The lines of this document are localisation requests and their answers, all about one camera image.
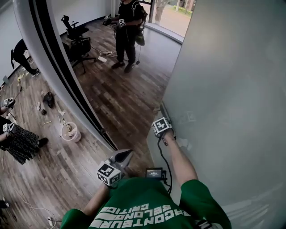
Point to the green tree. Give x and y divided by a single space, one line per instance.
161 11

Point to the person's right forearm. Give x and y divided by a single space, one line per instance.
181 163

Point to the black office chair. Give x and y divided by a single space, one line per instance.
78 44

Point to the small black screen device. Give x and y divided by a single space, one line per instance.
154 173

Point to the black bag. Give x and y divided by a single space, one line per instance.
49 100

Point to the white extension lead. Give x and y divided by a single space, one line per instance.
102 59

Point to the glass partition with blinds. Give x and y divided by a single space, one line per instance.
25 26

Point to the pile of dark equipment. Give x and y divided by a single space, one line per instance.
4 203

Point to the pink waste basket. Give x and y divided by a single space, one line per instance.
71 133

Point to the yellow paper scraps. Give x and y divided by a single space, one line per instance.
22 77

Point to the small dark lump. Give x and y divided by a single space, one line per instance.
43 112

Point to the curved black framed window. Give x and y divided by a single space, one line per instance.
174 20

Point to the scattered white paper scraps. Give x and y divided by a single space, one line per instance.
60 119

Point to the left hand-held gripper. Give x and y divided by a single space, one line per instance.
107 173

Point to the person's green printed t-shirt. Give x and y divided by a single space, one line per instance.
138 194

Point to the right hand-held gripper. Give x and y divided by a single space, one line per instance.
162 126

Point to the person's left forearm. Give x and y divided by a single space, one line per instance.
96 201

